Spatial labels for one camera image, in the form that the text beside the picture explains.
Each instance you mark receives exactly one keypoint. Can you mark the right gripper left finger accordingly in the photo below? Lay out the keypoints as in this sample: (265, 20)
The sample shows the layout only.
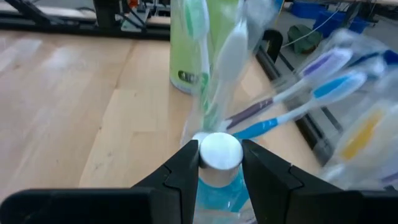
(149, 205)

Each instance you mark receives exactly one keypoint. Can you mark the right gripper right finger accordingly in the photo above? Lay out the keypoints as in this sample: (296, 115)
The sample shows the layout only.
(295, 202)

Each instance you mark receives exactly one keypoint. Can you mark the orange toothbrush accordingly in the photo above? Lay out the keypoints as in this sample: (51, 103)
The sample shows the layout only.
(362, 137)

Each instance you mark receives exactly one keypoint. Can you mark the purple toothbrush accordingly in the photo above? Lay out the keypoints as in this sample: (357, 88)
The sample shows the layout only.
(323, 62)
(391, 178)

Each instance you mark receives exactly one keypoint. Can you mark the green toothbrush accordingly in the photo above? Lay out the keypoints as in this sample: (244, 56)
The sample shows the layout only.
(196, 18)
(233, 53)

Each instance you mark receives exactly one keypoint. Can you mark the blue toothbrush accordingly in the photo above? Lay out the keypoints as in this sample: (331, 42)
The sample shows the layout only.
(390, 57)

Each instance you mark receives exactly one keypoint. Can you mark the green disinfecting wipes canister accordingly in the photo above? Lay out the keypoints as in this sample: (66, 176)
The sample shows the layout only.
(183, 56)

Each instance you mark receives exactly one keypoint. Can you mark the green bag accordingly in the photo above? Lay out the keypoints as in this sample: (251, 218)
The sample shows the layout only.
(304, 39)

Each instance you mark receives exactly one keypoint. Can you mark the blue plastic bin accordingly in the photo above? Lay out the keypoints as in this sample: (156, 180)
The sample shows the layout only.
(335, 23)
(303, 7)

